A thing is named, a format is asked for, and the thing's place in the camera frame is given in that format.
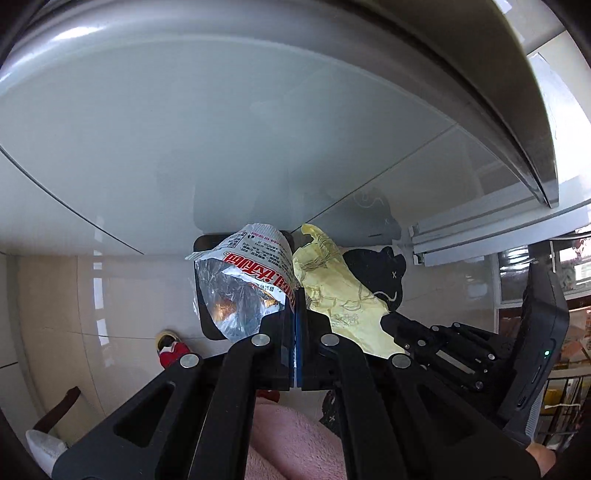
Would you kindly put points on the person's pink fleece clothing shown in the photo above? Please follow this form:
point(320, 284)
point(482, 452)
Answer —
point(291, 443)

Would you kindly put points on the silver snack wrapper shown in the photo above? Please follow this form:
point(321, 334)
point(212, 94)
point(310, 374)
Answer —
point(244, 286)

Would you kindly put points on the black bear floor mat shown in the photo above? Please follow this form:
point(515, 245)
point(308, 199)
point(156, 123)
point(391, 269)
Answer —
point(374, 272)

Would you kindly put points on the slipper with red bow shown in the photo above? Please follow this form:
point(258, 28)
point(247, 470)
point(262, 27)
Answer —
point(171, 353)

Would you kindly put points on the pale yellow wrapper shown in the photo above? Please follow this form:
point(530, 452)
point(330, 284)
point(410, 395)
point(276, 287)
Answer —
point(337, 295)

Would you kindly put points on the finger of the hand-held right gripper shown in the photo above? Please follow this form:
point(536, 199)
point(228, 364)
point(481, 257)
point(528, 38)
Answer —
point(438, 334)
point(461, 376)

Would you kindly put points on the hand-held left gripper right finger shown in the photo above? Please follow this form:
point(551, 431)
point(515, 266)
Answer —
point(314, 350)

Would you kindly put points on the grey glass cabinet door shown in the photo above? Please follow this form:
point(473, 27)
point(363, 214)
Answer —
point(207, 138)
point(415, 184)
point(55, 217)

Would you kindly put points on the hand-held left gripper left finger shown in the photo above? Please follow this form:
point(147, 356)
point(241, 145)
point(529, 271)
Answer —
point(277, 350)

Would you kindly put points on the aluminium door frame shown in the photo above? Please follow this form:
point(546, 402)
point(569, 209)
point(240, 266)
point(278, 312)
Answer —
point(485, 221)

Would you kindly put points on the person's right hand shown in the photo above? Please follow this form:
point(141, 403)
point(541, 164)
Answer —
point(542, 459)

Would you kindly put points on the brown wooden furniture leg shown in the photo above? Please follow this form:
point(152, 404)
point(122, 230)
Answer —
point(57, 408)

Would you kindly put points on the black trash bin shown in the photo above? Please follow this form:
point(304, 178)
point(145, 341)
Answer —
point(205, 318)

